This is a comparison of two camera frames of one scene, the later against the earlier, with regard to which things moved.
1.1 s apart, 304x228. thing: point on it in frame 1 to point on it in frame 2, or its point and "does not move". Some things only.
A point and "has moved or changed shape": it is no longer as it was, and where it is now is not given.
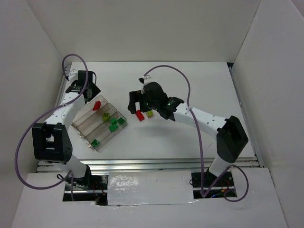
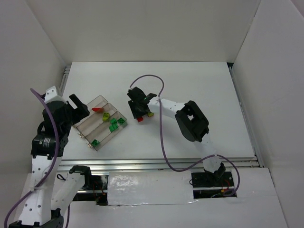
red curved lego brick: (97, 105) has moved or changed shape
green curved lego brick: (120, 120) does not move
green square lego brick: (113, 126) does not move
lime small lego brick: (105, 116) does not move
